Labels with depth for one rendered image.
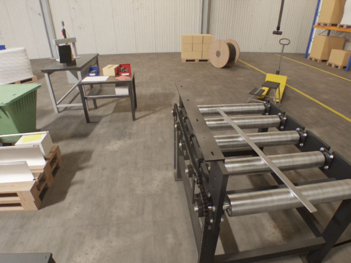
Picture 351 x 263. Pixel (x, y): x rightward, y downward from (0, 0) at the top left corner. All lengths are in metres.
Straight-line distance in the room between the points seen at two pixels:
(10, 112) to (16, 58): 4.56
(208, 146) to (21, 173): 2.04
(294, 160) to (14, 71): 7.39
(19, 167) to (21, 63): 5.50
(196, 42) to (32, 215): 7.76
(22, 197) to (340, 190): 2.61
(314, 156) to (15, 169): 2.63
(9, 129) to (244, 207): 3.15
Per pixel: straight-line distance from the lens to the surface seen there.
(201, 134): 1.09
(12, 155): 2.83
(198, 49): 8.77
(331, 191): 1.40
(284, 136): 1.79
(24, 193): 2.48
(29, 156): 2.73
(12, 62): 7.63
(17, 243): 2.42
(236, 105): 2.18
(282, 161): 1.49
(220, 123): 1.82
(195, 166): 1.21
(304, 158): 1.58
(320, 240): 1.91
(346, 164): 1.66
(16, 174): 2.60
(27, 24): 12.73
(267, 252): 1.69
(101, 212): 2.30
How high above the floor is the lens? 1.72
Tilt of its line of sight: 30 degrees down
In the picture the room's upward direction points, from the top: straight up
